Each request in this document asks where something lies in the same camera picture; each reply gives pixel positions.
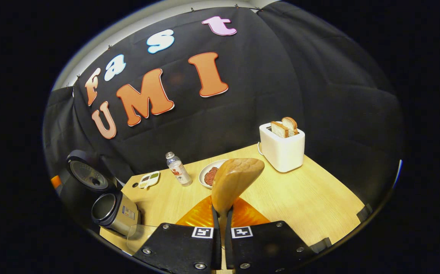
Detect small divided bean dish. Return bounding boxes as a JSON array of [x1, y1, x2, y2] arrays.
[[138, 171, 161, 190]]

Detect white toaster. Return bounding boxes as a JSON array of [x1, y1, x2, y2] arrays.
[[259, 121, 306, 173]]

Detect dark grey rice cooker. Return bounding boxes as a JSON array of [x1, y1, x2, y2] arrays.
[[58, 150, 141, 239]]

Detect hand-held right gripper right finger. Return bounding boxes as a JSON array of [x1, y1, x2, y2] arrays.
[[225, 196, 318, 274]]

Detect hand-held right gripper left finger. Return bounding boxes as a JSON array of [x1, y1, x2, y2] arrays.
[[133, 195, 222, 274]]

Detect clear drink bottle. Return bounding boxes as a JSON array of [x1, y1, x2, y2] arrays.
[[165, 151, 193, 187]]

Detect white plate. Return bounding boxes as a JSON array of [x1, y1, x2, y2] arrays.
[[198, 159, 229, 189]]

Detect black backdrop cloth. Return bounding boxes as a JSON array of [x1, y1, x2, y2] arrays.
[[43, 0, 403, 229]]

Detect toast bread slice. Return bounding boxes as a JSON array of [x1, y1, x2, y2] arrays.
[[282, 117, 299, 136], [270, 121, 290, 138]]

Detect red meat piece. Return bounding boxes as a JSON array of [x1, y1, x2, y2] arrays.
[[204, 167, 219, 186]]

